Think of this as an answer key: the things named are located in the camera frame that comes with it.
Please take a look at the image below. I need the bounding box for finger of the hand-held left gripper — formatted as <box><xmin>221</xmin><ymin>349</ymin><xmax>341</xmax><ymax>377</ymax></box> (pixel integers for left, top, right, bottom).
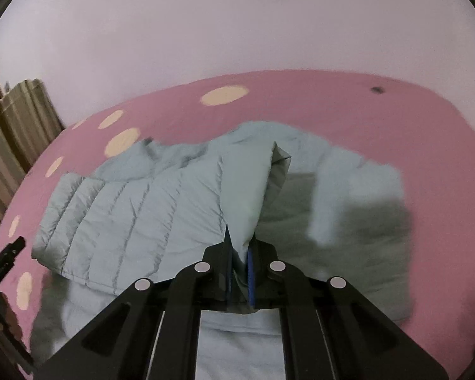
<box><xmin>0</xmin><ymin>291</ymin><xmax>35</xmax><ymax>375</ymax></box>
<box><xmin>0</xmin><ymin>236</ymin><xmax>27</xmax><ymax>286</ymax></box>

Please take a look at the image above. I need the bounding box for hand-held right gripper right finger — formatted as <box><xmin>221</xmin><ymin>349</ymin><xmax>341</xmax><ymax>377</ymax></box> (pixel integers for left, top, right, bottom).
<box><xmin>245</xmin><ymin>233</ymin><xmax>449</xmax><ymax>380</ymax></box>

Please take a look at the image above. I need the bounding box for pink dotted bed sheet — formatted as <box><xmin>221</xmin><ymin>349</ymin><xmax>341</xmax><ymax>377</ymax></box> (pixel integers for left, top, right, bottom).
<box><xmin>0</xmin><ymin>69</ymin><xmax>475</xmax><ymax>380</ymax></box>

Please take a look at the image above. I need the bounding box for light blue puffer jacket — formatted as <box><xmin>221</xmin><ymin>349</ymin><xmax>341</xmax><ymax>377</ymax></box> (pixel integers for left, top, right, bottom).
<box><xmin>31</xmin><ymin>121</ymin><xmax>415</xmax><ymax>380</ymax></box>

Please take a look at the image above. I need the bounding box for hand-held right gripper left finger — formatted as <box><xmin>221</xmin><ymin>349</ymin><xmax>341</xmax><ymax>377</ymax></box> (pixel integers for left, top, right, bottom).
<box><xmin>35</xmin><ymin>224</ymin><xmax>238</xmax><ymax>380</ymax></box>

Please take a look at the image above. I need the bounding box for striped curtain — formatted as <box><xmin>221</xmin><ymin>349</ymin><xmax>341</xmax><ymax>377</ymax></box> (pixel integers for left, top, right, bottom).
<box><xmin>0</xmin><ymin>79</ymin><xmax>66</xmax><ymax>254</ymax></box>

